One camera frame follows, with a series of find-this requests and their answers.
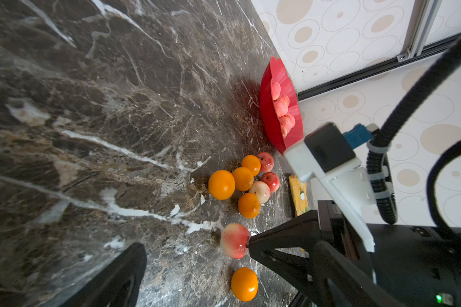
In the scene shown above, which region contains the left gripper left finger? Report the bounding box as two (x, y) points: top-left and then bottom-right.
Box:
(62, 243), (147, 306)

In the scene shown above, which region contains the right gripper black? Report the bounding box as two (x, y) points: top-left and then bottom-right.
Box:
(248, 200), (373, 299)

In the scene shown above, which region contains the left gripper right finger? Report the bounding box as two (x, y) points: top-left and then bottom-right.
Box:
(311, 241), (403, 306)

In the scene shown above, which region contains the pink peach top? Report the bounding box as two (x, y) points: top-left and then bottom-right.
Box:
(270, 81), (281, 101)

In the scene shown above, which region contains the pink peach bottom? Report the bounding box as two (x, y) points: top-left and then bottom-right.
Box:
(280, 125), (289, 139)

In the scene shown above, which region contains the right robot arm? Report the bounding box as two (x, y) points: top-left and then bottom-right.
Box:
(246, 37), (461, 306)

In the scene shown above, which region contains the red flower-shaped fruit bowl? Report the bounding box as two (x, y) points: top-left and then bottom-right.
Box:
(259, 56), (303, 154)

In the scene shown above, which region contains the yellow snack bag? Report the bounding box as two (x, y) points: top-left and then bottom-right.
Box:
(288, 175), (310, 216)

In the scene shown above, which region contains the orange tangerine middle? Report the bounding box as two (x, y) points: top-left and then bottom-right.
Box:
(238, 193), (261, 219)

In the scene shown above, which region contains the orange tangerine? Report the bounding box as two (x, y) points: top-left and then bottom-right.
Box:
(238, 193), (261, 219)
(242, 155), (261, 177)
(208, 170), (236, 200)
(231, 267), (258, 302)
(233, 167), (254, 192)

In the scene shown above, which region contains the pink peach centre small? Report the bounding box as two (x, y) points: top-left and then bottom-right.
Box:
(248, 180), (271, 204)

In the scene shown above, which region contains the orange tangerine bottom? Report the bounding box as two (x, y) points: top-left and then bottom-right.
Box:
(231, 267), (258, 302)

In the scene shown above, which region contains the orange tangerine upper left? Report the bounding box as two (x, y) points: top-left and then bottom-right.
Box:
(233, 167), (254, 192)

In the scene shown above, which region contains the orange tangerine top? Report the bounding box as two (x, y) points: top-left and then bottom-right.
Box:
(242, 155), (261, 177)

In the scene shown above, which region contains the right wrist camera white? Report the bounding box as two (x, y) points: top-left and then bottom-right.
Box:
(283, 122), (377, 253)

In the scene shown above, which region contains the horizontal aluminium frame bar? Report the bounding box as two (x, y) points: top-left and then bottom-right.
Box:
(397, 0), (443, 63)

